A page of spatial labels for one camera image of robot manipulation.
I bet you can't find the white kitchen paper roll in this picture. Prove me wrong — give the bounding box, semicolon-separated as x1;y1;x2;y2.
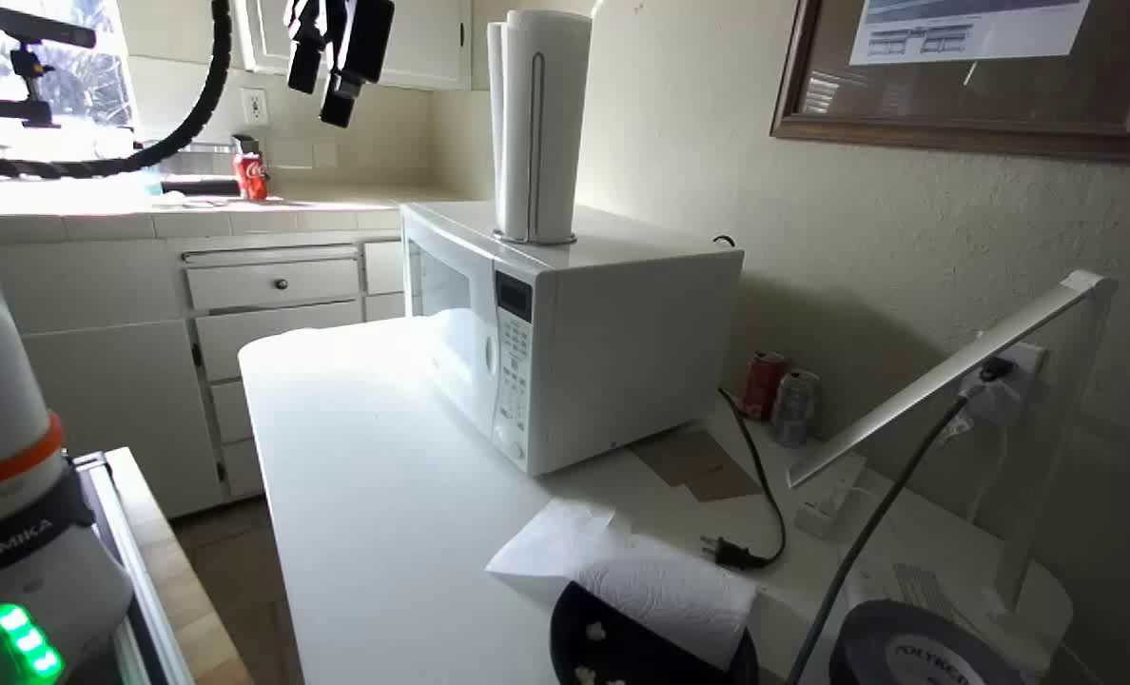
483;7;597;242

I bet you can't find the dark metal dish rack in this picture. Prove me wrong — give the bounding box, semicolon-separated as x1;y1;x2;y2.
158;140;244;202

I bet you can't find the white kitchen counter cabinet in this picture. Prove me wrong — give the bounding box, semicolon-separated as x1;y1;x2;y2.
0;202;412;522

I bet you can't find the grey tape roll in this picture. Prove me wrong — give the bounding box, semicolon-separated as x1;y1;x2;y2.
829;598;1029;685

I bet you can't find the red bottle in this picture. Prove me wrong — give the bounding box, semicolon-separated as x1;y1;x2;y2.
228;130;275;205

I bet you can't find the white cabinet drawer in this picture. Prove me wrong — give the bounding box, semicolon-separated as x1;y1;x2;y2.
195;301;367;385
185;254;367;317

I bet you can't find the white microwave oven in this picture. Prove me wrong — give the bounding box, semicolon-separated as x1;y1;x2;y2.
401;202;746;478

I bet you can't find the small red container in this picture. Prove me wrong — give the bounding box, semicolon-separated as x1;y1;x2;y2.
740;352;791;427

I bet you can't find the brown cardboard piece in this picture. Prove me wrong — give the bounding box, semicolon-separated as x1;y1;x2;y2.
630;427;760;506

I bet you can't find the wooden robot mounting table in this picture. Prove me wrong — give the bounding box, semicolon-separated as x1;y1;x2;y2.
72;446;254;685

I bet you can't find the loose white paper towel sheet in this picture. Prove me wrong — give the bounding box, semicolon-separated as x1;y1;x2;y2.
483;493;760;672

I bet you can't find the small white box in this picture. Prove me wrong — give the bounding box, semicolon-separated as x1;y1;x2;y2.
791;452;877;539

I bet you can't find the white upper wall cabinet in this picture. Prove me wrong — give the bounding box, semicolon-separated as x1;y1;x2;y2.
234;0;481;93

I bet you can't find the black corrugated cable conduit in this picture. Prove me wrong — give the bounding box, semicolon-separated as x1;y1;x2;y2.
0;0;238;182

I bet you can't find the black camera on stand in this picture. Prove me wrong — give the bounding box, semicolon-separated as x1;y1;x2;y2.
0;0;98;131

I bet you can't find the black microwave power cord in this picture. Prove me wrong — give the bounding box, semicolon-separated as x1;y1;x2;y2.
701;385;791;572

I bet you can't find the printed paper in frame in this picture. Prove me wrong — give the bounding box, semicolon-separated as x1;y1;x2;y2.
848;0;1094;69

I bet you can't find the brown wooden picture frame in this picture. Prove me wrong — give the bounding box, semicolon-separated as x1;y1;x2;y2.
769;0;1130;167

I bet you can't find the black lamp cable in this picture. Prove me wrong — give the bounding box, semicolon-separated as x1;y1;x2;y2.
786;356;1015;685

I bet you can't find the white wall power outlet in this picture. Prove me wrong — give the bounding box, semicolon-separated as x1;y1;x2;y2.
958;333;1051;430

